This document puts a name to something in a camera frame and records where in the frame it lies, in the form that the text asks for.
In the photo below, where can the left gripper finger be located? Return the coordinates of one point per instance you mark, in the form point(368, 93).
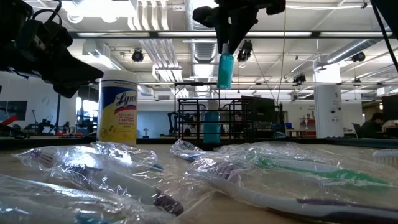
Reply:
point(74, 71)

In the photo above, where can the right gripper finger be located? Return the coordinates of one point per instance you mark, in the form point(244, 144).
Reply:
point(224, 34)
point(241, 28)

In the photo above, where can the teal tube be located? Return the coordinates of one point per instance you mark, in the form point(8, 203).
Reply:
point(211, 127)
point(225, 71)

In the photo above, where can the purple toothbrush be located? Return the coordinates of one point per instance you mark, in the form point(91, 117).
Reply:
point(264, 199)
point(124, 186)

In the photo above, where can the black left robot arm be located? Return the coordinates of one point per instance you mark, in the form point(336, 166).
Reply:
point(12, 12)

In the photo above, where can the black ceiling spotlight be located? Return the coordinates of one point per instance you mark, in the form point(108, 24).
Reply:
point(359, 56)
point(245, 49)
point(137, 55)
point(299, 78)

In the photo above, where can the black pole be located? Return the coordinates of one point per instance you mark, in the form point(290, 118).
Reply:
point(58, 115)

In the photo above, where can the Lysol wipes canister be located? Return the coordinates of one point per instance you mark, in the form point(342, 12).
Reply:
point(117, 109)

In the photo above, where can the black monitor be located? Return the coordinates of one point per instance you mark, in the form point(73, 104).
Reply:
point(390, 107)
point(264, 112)

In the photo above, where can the red shelf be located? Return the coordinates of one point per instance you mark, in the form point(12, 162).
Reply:
point(308, 126)

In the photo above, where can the white round column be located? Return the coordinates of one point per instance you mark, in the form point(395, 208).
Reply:
point(328, 109)

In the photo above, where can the black office chair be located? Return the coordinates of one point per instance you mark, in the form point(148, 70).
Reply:
point(357, 129)

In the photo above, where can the person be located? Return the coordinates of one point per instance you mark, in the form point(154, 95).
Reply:
point(373, 127)

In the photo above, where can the silver ventilation duct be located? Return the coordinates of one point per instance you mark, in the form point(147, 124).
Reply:
point(203, 51)
point(348, 49)

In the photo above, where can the dark wall screen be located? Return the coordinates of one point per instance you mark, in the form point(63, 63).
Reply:
point(14, 109)

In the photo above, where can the black overhead frame beam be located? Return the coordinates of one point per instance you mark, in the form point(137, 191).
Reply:
point(315, 34)

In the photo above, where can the black aluminium table frame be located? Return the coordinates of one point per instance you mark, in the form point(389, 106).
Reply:
point(46, 142)

